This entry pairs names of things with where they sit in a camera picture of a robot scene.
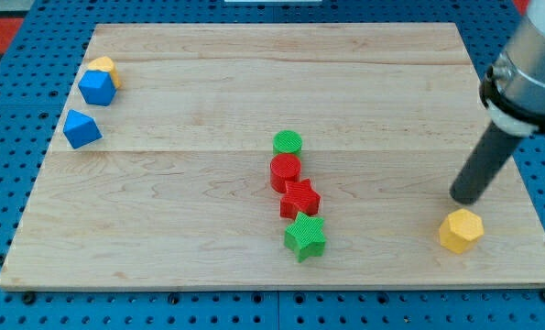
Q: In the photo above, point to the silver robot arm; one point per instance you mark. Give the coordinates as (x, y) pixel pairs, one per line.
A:
(513, 89)

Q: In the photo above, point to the red cylinder block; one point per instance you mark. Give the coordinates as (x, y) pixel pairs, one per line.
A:
(284, 167)

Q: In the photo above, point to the wooden board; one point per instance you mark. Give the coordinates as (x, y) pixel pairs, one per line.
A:
(176, 195)

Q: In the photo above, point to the green cylinder block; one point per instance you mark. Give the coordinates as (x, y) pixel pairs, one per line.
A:
(287, 141)

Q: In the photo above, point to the red star block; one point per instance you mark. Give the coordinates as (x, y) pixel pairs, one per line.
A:
(300, 197)

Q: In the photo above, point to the green star block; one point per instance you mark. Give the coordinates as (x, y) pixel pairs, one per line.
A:
(305, 237)

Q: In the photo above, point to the blue pentagon block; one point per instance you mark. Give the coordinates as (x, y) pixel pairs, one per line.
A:
(97, 88)

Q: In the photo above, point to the blue cube block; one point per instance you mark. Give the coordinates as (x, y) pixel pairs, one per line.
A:
(80, 129)

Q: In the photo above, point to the yellow block behind blue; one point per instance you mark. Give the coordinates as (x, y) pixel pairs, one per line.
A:
(106, 64)

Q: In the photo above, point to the yellow hexagon block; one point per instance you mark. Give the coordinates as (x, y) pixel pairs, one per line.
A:
(460, 231)

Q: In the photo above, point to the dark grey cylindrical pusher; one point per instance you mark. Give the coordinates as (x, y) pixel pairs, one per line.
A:
(486, 160)

